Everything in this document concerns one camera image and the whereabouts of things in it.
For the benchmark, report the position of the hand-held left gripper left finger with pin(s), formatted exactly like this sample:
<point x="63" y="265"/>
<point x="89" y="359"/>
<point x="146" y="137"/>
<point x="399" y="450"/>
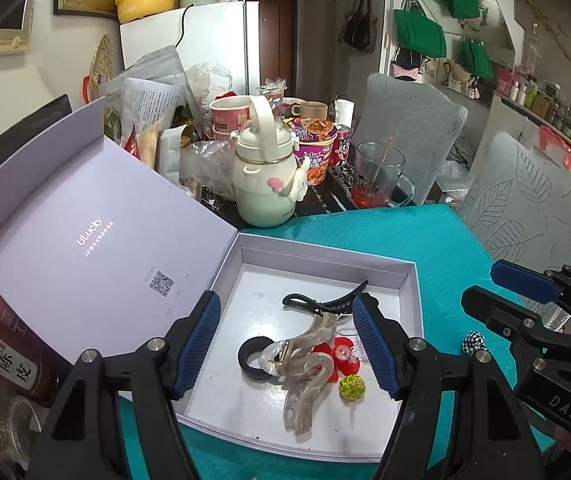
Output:
<point x="198" y="345"/>

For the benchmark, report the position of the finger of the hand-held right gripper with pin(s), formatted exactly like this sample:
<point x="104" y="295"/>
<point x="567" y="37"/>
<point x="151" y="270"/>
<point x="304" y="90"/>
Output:
<point x="520" y="280"/>
<point x="485" y="305"/>

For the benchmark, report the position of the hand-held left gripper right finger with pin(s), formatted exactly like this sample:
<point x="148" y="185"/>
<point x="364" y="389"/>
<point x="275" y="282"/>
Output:
<point x="373" y="345"/>

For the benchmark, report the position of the red hair ornament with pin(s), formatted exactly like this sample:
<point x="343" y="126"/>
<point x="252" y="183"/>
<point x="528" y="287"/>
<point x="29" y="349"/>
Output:
<point x="348" y="360"/>
<point x="321" y="352"/>

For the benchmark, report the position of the black hair clip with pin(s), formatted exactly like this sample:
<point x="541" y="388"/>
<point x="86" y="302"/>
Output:
<point x="325" y="305"/>

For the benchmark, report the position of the lavender gift box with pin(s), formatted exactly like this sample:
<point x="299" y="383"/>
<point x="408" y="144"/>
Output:
<point x="245" y="410"/>

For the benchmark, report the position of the translucent wavy hair clip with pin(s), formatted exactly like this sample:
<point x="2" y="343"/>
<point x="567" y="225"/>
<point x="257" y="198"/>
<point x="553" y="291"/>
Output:
<point x="305" y="400"/>

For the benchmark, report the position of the teal mat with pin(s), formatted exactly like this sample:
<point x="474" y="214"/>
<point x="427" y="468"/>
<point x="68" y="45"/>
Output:
<point x="440" y="240"/>

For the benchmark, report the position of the leaf pattern chair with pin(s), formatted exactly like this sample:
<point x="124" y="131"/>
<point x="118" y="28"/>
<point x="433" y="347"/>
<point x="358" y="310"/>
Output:
<point x="410" y="120"/>
<point x="530" y="200"/>

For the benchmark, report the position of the cream water bottle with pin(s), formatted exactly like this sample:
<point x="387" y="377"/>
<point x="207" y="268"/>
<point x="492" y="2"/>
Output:
<point x="260" y="200"/>

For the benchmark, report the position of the glass mug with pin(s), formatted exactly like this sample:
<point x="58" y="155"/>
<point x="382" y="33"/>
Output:
<point x="380" y="185"/>

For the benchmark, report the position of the row of cosmetic bottles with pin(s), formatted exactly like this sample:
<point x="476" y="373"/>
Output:
<point x="555" y="105"/>

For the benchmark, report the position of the wooden stick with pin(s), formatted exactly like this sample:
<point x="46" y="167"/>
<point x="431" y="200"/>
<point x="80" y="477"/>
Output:
<point x="384" y="157"/>

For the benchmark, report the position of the brown labelled jar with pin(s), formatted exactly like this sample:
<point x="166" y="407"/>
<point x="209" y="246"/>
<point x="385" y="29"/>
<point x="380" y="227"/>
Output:
<point x="15" y="365"/>

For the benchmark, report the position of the clear plastic jar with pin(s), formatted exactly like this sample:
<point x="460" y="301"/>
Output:
<point x="27" y="425"/>

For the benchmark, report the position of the purple instant noodle bowl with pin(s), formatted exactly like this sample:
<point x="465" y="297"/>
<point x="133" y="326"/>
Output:
<point x="318" y="160"/>

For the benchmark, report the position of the red soda can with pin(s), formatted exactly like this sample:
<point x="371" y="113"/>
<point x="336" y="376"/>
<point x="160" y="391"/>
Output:
<point x="341" y="147"/>

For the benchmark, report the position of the beige sachet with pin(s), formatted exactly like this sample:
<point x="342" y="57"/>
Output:
<point x="148" y="147"/>

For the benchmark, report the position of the white tote bag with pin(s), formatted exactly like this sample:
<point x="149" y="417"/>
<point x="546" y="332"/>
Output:
<point x="445" y="75"/>

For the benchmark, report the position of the pink paper cup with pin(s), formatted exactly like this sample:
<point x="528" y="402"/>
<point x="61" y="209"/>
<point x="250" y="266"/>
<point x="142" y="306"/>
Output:
<point x="225" y="115"/>

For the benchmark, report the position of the white folded paper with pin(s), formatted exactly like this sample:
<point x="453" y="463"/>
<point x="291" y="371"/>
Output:
<point x="344" y="112"/>

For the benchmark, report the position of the beige ceramic mug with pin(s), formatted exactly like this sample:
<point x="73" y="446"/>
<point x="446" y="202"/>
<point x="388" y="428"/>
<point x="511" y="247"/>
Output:
<point x="313" y="110"/>

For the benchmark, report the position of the printed paper sheet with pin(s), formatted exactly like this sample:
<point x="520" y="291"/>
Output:
<point x="150" y="105"/>

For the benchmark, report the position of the clear plastic cup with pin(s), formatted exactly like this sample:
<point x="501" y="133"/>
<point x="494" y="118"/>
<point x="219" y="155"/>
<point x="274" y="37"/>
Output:
<point x="273" y="91"/>

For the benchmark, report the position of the clear crumpled plastic bag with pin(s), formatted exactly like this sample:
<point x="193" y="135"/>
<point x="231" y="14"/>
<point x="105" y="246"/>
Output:
<point x="210" y="77"/>

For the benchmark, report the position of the grey plastic bag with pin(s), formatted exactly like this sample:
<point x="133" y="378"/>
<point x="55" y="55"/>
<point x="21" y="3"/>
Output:
<point x="160" y="65"/>

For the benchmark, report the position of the woven round trivet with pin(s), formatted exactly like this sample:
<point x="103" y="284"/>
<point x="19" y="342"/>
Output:
<point x="102" y="65"/>

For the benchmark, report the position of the black handbag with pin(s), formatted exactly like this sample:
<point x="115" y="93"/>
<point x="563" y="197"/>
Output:
<point x="360" y="25"/>

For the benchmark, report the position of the white fridge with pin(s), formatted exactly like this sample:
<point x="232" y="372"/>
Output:
<point x="215" y="35"/>

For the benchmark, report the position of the brown door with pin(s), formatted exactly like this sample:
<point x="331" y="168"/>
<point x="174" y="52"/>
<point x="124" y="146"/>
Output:
<point x="278" y="40"/>

